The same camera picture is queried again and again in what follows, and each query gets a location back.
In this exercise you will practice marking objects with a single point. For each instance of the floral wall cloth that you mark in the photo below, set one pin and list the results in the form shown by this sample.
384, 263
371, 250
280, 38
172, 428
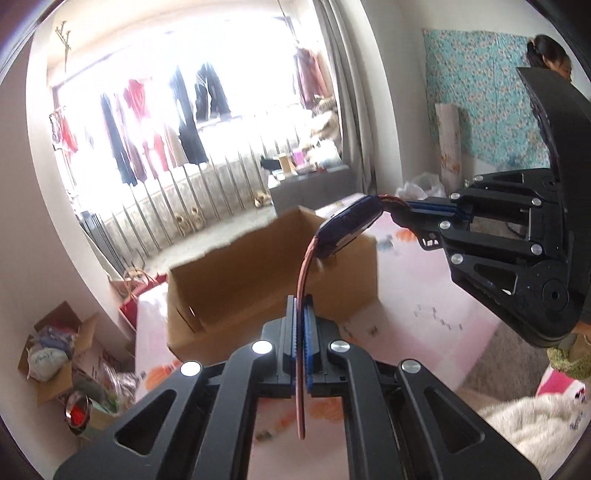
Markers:
480, 83

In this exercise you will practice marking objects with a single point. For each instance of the grey cabinet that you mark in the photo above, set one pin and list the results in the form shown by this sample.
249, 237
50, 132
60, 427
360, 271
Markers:
314, 189

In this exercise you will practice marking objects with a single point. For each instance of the metal balcony railing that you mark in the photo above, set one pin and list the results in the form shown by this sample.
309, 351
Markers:
184, 194

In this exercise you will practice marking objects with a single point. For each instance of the yellow-green fluffy rug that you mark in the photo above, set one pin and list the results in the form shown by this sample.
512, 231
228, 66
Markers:
568, 364

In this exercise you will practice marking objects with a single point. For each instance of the green bag with red bowl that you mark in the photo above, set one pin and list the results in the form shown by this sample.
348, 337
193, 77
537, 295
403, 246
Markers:
78, 413

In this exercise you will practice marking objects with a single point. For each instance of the row of hanging clothes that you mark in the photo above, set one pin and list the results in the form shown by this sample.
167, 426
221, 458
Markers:
184, 115

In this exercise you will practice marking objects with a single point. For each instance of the person's head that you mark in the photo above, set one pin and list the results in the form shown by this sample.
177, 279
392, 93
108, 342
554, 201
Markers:
547, 50

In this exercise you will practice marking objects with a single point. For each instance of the open cardboard box with bags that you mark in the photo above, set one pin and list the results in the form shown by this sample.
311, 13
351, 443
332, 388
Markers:
60, 387

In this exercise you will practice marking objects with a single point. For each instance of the white fluffy blanket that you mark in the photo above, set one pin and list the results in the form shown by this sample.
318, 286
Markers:
540, 434

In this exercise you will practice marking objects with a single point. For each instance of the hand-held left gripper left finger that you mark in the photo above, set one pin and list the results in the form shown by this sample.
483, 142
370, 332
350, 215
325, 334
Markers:
291, 341

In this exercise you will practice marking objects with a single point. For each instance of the grey curtain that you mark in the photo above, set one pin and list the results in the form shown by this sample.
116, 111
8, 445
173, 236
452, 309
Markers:
351, 92

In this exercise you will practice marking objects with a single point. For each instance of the white plastic bag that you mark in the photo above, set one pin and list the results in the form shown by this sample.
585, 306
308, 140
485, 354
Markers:
422, 184

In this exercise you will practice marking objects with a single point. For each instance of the white sack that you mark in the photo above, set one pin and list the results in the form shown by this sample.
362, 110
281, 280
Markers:
46, 362

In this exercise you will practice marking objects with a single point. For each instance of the small black device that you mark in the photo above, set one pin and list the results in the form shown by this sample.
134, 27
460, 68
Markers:
268, 162

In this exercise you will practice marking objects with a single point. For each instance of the red shopping bag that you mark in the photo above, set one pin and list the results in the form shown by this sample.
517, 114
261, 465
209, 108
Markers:
134, 304

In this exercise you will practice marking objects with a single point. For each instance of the white shoe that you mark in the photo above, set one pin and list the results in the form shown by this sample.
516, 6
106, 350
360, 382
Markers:
197, 218
182, 221

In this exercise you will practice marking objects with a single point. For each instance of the rolled floral paper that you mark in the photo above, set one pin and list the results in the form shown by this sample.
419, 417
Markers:
449, 143

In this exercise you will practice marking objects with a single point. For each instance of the clear plastic bag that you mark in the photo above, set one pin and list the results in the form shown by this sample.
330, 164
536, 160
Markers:
117, 385

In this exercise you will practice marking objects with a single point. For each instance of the folded grey rack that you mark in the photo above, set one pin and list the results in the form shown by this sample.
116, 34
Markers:
94, 240

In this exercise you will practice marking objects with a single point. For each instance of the hanging pink jackets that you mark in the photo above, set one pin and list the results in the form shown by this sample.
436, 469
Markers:
314, 76

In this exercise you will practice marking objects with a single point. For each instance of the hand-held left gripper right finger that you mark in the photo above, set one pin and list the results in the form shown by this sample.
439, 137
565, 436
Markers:
309, 350

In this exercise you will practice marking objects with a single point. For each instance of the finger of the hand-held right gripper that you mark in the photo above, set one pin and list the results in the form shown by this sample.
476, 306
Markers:
485, 235
498, 198

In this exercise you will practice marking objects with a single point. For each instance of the pair of tan slippers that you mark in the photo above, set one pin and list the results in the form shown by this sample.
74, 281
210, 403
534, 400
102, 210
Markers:
262, 199

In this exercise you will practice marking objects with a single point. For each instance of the brown cardboard box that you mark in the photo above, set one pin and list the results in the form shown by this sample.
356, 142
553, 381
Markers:
258, 277

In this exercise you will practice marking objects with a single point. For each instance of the small brown box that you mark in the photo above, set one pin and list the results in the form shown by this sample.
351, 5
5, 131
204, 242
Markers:
286, 165

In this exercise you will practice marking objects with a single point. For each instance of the pink printed tablecloth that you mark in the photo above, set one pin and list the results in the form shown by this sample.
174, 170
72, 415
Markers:
415, 286

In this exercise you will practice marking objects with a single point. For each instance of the pink container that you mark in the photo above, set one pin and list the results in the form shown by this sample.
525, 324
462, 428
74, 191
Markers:
298, 158

